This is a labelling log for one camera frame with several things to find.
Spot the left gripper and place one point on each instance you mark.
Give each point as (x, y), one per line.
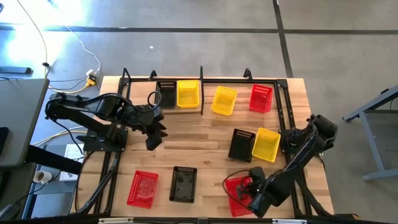
(150, 123)

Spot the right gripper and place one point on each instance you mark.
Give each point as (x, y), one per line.
(257, 191)

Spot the red plastic basket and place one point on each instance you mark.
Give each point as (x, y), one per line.
(260, 99)
(142, 189)
(235, 208)

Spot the black plastic basket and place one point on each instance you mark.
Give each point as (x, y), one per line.
(183, 185)
(168, 96)
(241, 146)

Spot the yellow plastic basket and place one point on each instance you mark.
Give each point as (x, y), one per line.
(188, 95)
(224, 101)
(265, 145)

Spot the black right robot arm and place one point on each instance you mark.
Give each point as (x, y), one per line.
(298, 155)

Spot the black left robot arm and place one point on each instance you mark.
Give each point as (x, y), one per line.
(107, 107)

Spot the white printed box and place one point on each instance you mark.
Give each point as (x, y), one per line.
(74, 153)

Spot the yellow plug adapter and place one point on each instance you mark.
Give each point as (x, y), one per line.
(90, 82)

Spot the white flat box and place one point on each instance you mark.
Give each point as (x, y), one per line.
(68, 176)

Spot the white plug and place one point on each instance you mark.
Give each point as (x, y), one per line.
(90, 72)

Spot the black desk leg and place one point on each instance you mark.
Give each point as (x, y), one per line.
(53, 160)

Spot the white cup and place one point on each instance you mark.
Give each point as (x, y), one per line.
(42, 176)

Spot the grey desk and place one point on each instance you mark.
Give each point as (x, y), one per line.
(21, 118)

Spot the black flat device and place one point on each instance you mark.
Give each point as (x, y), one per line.
(3, 140)

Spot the black power strip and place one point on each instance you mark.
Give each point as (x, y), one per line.
(15, 70)

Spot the silver metal bracket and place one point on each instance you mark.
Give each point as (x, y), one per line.
(115, 221)
(289, 221)

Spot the black aluminium frame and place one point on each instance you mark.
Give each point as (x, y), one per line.
(236, 80)

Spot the grey metal table frame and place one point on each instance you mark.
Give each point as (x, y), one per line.
(374, 146)

